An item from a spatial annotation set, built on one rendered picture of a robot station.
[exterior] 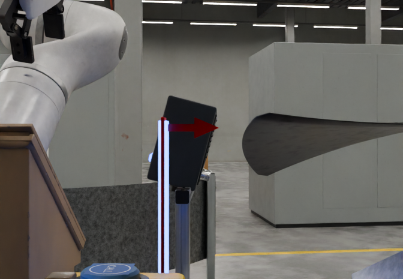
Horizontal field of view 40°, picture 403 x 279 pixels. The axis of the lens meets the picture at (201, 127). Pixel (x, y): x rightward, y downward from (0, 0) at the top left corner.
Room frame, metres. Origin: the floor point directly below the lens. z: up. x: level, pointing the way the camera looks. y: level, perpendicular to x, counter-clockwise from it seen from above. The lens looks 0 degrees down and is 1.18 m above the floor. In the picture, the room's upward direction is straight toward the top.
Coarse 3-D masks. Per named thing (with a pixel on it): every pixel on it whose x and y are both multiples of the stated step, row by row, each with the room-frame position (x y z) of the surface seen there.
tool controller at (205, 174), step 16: (176, 112) 1.20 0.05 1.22; (192, 112) 1.20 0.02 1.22; (208, 112) 1.20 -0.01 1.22; (176, 144) 1.20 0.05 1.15; (192, 144) 1.20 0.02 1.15; (208, 144) 1.21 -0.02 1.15; (176, 160) 1.20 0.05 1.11; (192, 160) 1.20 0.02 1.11; (176, 176) 1.20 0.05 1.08; (192, 176) 1.20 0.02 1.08; (208, 176) 1.23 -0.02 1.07
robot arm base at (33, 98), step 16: (0, 80) 0.85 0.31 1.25; (16, 80) 0.85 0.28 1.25; (32, 80) 0.86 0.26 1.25; (48, 80) 0.87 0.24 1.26; (0, 96) 0.82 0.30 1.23; (16, 96) 0.83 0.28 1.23; (32, 96) 0.84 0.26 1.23; (48, 96) 0.86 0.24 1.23; (0, 112) 0.80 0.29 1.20; (16, 112) 0.81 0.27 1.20; (32, 112) 0.82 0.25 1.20; (48, 112) 0.85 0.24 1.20; (48, 128) 0.84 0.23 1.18; (48, 144) 0.85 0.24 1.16
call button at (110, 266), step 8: (96, 264) 0.39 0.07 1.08; (104, 264) 0.39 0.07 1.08; (112, 264) 0.39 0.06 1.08; (120, 264) 0.39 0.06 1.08; (128, 264) 0.39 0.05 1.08; (80, 272) 0.38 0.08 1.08; (88, 272) 0.37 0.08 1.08; (96, 272) 0.37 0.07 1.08; (104, 272) 0.37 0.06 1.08; (112, 272) 0.37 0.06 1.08; (120, 272) 0.37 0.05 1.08; (128, 272) 0.37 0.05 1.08; (136, 272) 0.37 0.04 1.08
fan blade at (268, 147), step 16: (256, 128) 0.57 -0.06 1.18; (272, 128) 0.57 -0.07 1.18; (288, 128) 0.57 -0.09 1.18; (304, 128) 0.57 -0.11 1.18; (320, 128) 0.57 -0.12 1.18; (336, 128) 0.57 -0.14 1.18; (352, 128) 0.57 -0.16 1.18; (368, 128) 0.58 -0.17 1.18; (384, 128) 0.59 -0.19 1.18; (400, 128) 0.61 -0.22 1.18; (256, 144) 0.63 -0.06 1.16; (272, 144) 0.63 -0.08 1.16; (288, 144) 0.64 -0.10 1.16; (304, 144) 0.65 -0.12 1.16; (320, 144) 0.66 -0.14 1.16; (336, 144) 0.68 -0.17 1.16; (352, 144) 0.70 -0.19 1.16; (256, 160) 0.69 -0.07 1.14; (272, 160) 0.70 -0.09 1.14; (288, 160) 0.71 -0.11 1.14; (304, 160) 0.73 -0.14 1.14
